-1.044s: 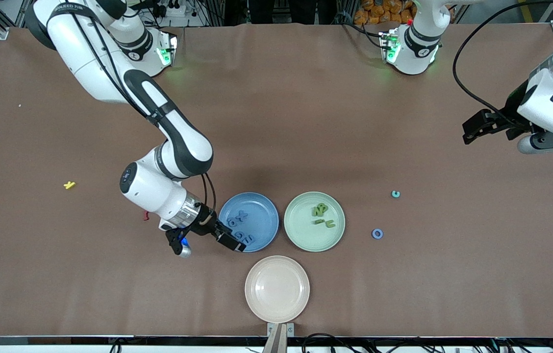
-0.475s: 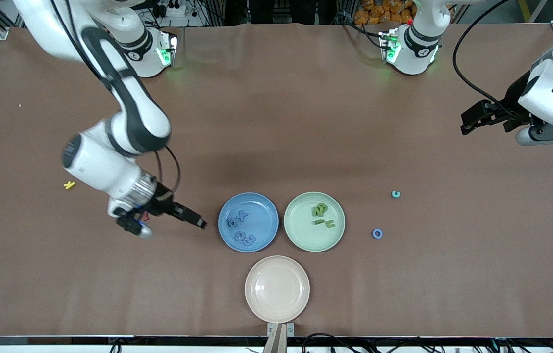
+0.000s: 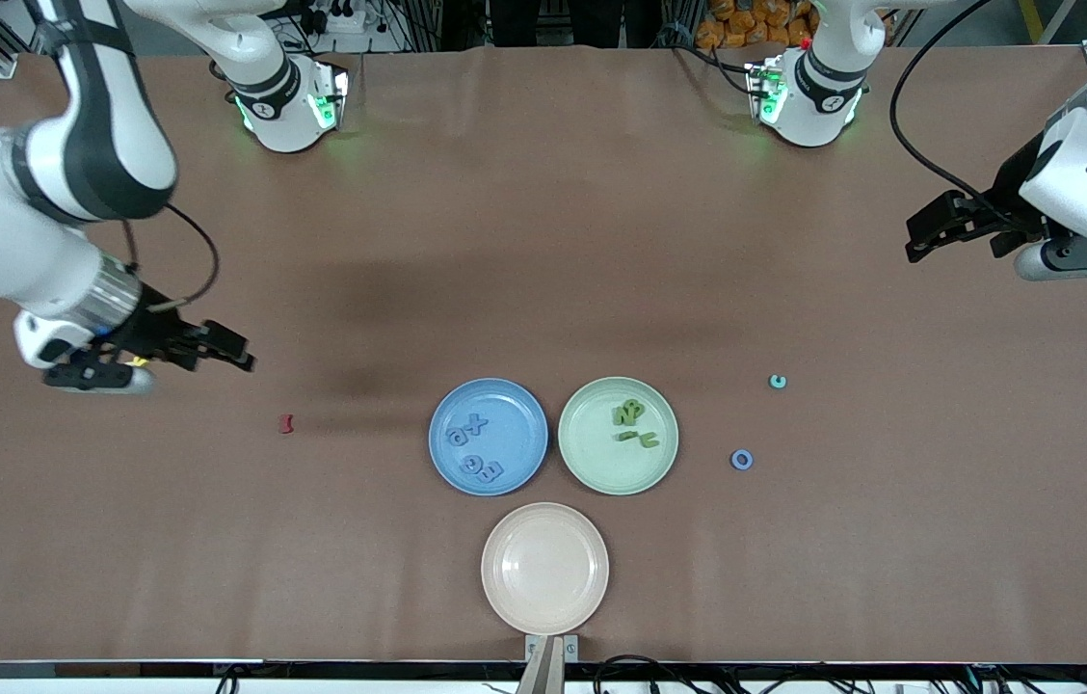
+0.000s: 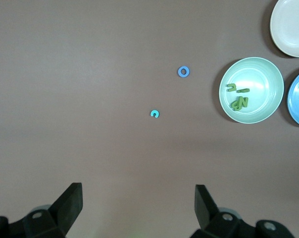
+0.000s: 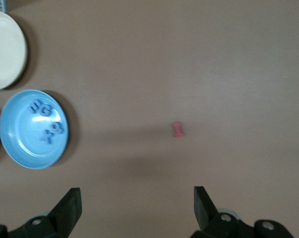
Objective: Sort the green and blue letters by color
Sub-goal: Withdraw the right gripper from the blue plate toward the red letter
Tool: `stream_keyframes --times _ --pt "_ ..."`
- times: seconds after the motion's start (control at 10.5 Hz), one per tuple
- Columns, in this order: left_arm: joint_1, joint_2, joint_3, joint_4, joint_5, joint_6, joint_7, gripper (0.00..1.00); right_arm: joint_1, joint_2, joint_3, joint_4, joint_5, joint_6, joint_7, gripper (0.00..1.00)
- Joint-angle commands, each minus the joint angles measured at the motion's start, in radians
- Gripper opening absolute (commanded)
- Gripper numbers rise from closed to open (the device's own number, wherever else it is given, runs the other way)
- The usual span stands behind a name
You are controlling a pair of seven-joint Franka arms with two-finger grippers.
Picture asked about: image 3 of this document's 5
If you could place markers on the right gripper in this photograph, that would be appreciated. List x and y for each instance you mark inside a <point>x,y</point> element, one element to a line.
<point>154,329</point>

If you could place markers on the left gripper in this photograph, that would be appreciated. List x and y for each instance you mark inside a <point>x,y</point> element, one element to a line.
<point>1008,194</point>

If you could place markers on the blue letter a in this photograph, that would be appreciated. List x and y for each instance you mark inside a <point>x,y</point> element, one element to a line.
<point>458,439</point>

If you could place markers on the blue letter x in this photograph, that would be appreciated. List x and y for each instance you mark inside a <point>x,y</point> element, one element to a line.
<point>476,422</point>

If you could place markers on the blue letter G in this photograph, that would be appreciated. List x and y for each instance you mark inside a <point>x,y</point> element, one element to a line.
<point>468,463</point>

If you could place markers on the blue letter m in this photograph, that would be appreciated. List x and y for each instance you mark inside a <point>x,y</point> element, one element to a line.
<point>492,470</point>

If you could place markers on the olive green letter b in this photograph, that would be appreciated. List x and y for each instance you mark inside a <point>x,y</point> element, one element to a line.
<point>637,409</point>

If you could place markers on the green letter N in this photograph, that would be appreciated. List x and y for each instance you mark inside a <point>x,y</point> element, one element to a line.
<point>623,416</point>

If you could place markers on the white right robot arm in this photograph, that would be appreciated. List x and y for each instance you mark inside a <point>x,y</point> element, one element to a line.
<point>91,145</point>

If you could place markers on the orange bags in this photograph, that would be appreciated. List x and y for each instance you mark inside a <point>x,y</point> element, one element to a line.
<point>746,24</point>

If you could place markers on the blue plate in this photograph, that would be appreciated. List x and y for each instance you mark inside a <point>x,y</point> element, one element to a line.
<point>515,424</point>

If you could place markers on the blue letter O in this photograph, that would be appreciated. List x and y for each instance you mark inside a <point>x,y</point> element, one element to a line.
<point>734,460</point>

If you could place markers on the brown table cover sheet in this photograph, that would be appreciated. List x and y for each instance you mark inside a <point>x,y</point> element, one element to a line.
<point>543,241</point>

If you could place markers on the white power strip with plugs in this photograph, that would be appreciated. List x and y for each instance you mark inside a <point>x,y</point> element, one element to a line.
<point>346,19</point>

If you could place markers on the green plate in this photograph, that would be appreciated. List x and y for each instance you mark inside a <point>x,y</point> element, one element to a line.
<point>592,463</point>

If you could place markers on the beige plate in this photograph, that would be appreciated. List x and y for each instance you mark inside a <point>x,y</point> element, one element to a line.
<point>544,569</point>

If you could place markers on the table edge rail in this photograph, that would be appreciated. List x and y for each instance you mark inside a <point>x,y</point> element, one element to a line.
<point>119,669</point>

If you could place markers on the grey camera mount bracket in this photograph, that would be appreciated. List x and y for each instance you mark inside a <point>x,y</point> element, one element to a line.
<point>551,648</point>

